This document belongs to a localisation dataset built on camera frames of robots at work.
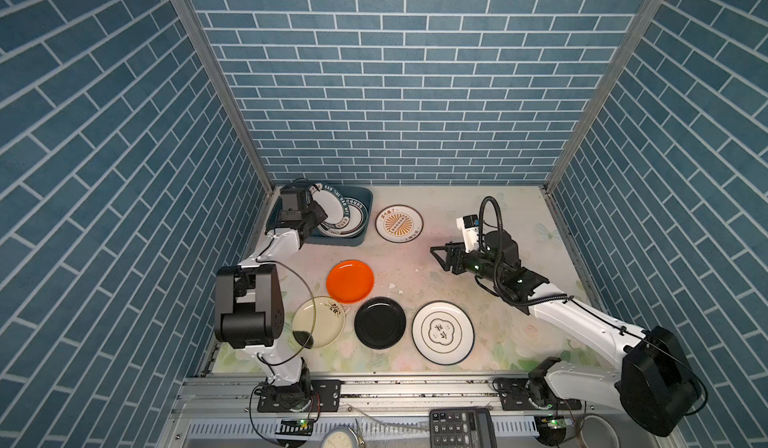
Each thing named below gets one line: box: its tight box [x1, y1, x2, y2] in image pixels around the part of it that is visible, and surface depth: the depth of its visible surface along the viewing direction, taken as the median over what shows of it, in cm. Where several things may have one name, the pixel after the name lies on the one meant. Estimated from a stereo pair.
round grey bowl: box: [579, 413, 620, 448], surface depth 70 cm
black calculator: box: [429, 407, 498, 448], surface depth 69 cm
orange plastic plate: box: [326, 259, 375, 304], surface depth 96 cm
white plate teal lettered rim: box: [307, 183, 351, 229], surface depth 104 cm
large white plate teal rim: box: [317, 197, 369, 238], surface depth 107 cm
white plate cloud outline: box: [411, 300, 475, 366], surface depth 85 cm
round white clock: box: [321, 426, 359, 448], surface depth 66 cm
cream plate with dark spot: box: [292, 296, 346, 349], surface depth 87 cm
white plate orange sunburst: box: [375, 204, 424, 244], surface depth 110 cm
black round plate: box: [354, 296, 407, 350], surface depth 86 cm
